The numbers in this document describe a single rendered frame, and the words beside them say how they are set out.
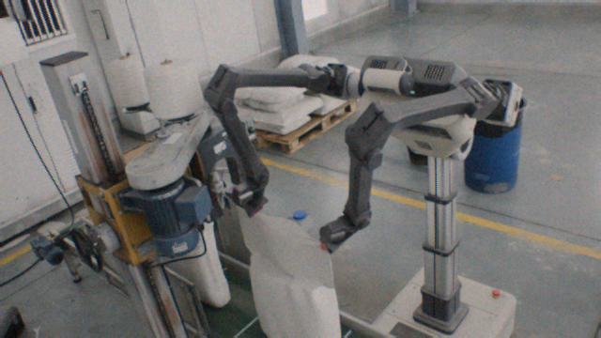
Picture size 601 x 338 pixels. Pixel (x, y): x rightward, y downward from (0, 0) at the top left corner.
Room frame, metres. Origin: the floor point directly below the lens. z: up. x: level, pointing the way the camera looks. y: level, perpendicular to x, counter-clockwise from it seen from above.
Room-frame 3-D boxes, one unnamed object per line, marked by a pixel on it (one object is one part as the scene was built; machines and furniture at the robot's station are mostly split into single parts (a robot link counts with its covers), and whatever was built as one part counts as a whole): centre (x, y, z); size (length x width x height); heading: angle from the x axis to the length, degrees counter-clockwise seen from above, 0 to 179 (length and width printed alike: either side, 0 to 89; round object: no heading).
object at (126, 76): (1.70, 0.54, 1.61); 0.15 x 0.14 x 0.17; 45
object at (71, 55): (1.53, 0.67, 1.76); 0.12 x 0.11 x 0.01; 135
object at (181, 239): (1.40, 0.46, 1.21); 0.15 x 0.15 x 0.25
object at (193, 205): (1.37, 0.36, 1.25); 0.10 x 0.08 x 0.12; 160
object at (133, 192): (1.44, 0.54, 1.27); 0.12 x 0.09 x 0.09; 135
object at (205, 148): (1.86, 0.39, 1.21); 0.30 x 0.25 x 0.30; 45
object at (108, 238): (1.45, 0.72, 1.14); 0.11 x 0.06 x 0.11; 45
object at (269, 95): (4.63, 0.02, 0.56); 0.66 x 0.42 x 0.15; 135
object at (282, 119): (4.63, 0.03, 0.32); 0.66 x 0.43 x 0.15; 137
